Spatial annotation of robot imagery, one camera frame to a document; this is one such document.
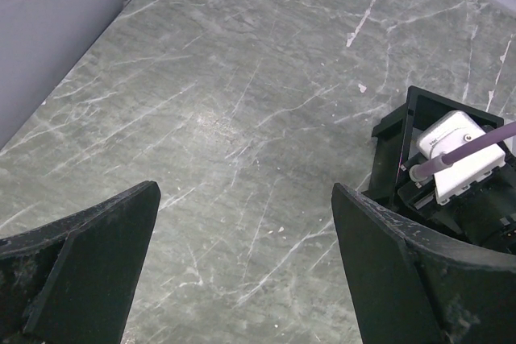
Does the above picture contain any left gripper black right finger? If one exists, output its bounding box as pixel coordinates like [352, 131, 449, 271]
[331, 184, 515, 343]

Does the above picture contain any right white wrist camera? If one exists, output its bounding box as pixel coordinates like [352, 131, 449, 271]
[409, 110, 515, 205]

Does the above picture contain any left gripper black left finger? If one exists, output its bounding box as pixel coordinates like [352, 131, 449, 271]
[1, 181, 160, 343]

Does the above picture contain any three-compartment black white tray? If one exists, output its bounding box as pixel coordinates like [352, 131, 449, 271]
[365, 86, 504, 212]

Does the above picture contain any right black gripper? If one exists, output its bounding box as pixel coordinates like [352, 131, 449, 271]
[397, 146, 515, 255]

